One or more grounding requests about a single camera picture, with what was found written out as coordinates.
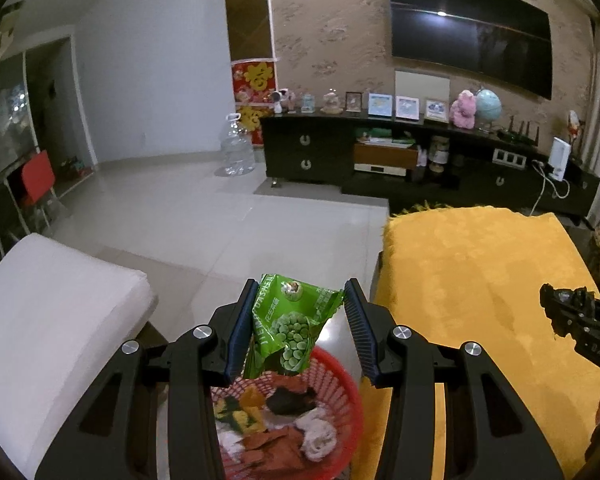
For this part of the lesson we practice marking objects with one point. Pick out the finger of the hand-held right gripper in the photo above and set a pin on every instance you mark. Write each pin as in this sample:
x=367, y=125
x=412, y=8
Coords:
x=565, y=310

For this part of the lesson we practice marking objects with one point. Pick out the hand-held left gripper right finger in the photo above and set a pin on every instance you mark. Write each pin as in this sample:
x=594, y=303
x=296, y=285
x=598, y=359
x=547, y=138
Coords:
x=360, y=330

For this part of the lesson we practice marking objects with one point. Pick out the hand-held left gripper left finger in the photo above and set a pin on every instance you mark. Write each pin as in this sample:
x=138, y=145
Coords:
x=237, y=340

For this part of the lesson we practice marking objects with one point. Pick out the green snack packet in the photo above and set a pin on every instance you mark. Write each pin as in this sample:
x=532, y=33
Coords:
x=290, y=320

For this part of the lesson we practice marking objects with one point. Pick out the red mesh basket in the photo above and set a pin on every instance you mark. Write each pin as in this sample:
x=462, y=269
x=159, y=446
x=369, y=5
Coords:
x=347, y=400

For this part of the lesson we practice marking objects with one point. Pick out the yellow and green packet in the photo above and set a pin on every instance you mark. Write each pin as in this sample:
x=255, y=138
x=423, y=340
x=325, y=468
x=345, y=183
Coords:
x=235, y=412

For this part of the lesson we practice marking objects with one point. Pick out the dark brown wrapper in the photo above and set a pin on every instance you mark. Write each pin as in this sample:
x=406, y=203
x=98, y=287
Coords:
x=290, y=401

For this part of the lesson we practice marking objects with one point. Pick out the white fluffy cloth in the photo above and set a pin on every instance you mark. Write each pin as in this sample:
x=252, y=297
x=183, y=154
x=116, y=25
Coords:
x=317, y=435

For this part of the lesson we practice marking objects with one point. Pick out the yellow tablecloth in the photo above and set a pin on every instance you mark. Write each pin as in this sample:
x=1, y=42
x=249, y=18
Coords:
x=480, y=285

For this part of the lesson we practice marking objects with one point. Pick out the white upright device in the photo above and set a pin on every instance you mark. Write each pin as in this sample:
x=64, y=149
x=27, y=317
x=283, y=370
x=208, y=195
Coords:
x=560, y=159

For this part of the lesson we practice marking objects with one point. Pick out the white set-top box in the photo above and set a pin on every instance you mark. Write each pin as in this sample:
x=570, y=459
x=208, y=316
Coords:
x=380, y=169

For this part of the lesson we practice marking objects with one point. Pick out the white socket strip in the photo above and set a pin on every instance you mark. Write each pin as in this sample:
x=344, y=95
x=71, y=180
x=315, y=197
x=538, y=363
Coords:
x=509, y=157

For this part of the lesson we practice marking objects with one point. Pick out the black television cabinet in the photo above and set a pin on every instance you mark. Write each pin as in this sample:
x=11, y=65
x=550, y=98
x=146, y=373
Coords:
x=305, y=160

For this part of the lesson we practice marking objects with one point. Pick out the black router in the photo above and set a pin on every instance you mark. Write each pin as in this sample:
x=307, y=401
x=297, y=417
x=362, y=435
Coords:
x=520, y=134

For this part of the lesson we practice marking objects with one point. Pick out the small white bottles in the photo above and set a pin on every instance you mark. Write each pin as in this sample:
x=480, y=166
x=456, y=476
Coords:
x=420, y=157

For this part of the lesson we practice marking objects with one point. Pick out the small red and white figurine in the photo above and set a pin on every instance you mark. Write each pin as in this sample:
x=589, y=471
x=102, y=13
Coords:
x=574, y=125

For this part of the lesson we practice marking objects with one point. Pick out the clear water jug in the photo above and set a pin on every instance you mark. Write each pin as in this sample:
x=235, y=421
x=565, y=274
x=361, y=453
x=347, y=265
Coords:
x=236, y=150

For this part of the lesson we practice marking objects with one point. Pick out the decorated jar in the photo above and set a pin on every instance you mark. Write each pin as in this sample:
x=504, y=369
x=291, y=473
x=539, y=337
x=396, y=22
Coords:
x=439, y=155

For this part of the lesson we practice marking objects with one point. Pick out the green and white boxes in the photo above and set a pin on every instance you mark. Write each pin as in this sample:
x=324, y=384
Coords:
x=382, y=137

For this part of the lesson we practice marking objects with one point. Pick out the pale blue globe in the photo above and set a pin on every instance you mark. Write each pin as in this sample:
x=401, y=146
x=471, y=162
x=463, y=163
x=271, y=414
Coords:
x=488, y=105

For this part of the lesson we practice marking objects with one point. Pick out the pink plush toy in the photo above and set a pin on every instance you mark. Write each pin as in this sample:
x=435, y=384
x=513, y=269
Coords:
x=463, y=109

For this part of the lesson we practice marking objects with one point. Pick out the pink snow globe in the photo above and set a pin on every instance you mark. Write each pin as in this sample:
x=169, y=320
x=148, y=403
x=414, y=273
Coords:
x=332, y=101

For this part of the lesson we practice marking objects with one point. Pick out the floor toys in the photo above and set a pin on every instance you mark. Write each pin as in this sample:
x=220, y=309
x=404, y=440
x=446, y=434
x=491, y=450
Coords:
x=76, y=167

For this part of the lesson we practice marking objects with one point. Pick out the white round robot toy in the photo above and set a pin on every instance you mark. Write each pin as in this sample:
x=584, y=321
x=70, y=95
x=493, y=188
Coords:
x=280, y=100

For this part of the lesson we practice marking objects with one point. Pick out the red chair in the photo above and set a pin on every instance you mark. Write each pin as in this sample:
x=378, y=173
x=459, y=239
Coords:
x=37, y=175

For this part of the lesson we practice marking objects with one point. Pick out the red and gold wall hanging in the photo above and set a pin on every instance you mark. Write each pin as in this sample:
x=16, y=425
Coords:
x=250, y=122

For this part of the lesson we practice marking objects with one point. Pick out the blue picture frame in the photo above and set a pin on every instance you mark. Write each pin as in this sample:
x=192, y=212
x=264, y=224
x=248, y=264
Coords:
x=380, y=105

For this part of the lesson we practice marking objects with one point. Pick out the pink picture frame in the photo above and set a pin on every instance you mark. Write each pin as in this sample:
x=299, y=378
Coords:
x=407, y=107

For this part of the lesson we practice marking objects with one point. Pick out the small dark photo frame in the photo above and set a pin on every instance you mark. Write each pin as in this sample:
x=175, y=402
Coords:
x=353, y=101

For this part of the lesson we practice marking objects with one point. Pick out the wooden picture frame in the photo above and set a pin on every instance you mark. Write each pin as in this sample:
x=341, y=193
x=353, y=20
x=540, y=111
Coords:
x=436, y=110

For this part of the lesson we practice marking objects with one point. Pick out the small blue frame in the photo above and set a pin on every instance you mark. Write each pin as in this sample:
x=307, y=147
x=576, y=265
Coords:
x=307, y=102

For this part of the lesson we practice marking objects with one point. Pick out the white wall panel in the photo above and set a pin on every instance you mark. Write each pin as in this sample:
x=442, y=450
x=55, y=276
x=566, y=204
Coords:
x=422, y=82

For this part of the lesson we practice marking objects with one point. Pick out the red festive wall poster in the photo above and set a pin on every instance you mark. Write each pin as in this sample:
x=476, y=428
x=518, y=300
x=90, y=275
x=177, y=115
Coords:
x=252, y=82

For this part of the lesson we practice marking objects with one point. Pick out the black wall television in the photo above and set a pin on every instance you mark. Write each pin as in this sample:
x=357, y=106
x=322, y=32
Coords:
x=470, y=30

